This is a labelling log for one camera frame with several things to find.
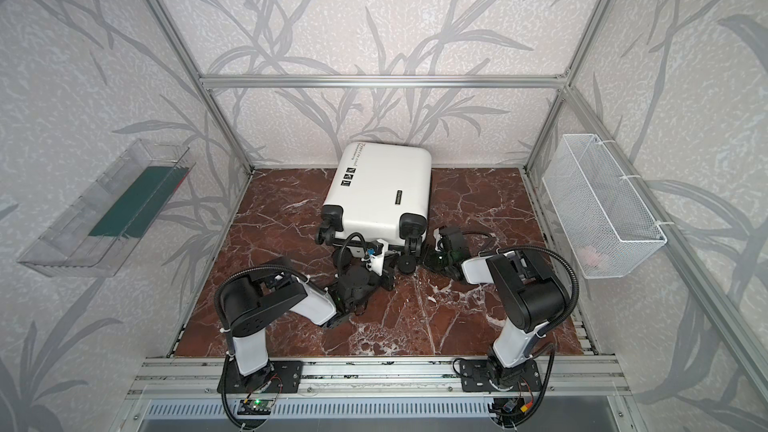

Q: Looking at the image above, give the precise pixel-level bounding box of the black and white suitcase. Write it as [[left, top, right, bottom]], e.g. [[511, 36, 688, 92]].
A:
[[316, 142, 432, 274]]

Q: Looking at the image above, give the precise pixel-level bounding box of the left black corrugated cable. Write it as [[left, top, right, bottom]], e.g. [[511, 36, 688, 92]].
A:
[[214, 230, 368, 430]]

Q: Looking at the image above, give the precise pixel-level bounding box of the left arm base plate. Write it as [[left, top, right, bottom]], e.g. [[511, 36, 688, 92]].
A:
[[217, 359, 303, 395]]

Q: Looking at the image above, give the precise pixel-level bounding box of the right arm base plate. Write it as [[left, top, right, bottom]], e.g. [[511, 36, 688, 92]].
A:
[[456, 357, 543, 393]]

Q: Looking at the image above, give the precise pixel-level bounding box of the white wire mesh basket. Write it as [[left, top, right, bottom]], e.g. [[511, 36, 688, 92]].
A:
[[543, 134, 667, 279]]

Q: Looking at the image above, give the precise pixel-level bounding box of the aluminium front rail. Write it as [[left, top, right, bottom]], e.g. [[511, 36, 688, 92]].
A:
[[126, 355, 631, 400]]

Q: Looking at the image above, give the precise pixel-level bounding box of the black corrugated cable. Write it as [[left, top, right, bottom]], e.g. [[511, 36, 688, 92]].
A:
[[214, 230, 368, 430], [458, 230, 580, 430]]

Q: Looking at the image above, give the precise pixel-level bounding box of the green board in shelf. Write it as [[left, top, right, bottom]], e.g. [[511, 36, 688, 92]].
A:
[[89, 166, 190, 239]]

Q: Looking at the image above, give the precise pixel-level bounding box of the clear plastic wall shelf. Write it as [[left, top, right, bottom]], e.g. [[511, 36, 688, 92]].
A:
[[18, 139, 195, 278]]

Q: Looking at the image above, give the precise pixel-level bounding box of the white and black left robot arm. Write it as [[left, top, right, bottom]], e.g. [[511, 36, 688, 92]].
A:
[[214, 256, 395, 377]]

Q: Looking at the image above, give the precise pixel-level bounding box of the left green circuit board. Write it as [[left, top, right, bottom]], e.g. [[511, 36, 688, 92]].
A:
[[237, 399, 275, 417]]

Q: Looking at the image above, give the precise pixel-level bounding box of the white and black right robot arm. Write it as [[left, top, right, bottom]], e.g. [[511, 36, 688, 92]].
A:
[[422, 226, 580, 385]]

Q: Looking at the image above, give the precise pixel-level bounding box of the right black corrugated cable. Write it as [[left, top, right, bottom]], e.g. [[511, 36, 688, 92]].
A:
[[458, 230, 580, 430]]

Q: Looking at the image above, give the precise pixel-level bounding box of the pink object in basket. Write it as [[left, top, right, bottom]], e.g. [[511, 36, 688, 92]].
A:
[[577, 246, 607, 269]]

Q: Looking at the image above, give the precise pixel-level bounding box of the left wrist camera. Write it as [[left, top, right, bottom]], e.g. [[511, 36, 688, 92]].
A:
[[363, 239, 389, 276]]

